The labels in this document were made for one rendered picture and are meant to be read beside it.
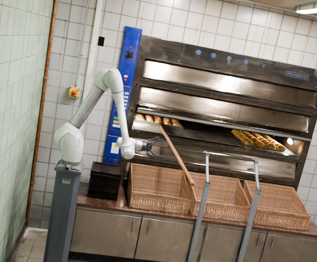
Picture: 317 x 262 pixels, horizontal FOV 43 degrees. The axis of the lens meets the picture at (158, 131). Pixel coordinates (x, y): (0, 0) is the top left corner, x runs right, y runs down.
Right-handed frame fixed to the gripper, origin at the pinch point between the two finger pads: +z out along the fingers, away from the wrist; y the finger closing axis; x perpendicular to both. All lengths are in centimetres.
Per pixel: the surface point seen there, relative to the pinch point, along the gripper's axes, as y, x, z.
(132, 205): 58, -7, -16
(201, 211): 51, 4, 44
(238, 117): -31, -54, 78
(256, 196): 28, 4, 91
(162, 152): 18, -57, 10
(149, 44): -84, -59, -23
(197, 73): -66, -58, 28
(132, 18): -104, -58, -44
